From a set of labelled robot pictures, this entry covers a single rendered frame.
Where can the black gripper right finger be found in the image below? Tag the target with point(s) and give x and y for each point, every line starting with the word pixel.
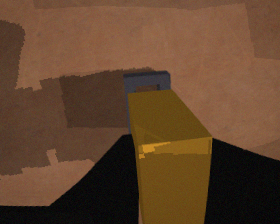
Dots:
pixel 244 188

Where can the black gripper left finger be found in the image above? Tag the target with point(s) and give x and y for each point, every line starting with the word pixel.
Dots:
pixel 108 194

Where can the brown rectangular block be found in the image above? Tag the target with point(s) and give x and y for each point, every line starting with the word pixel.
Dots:
pixel 173 158

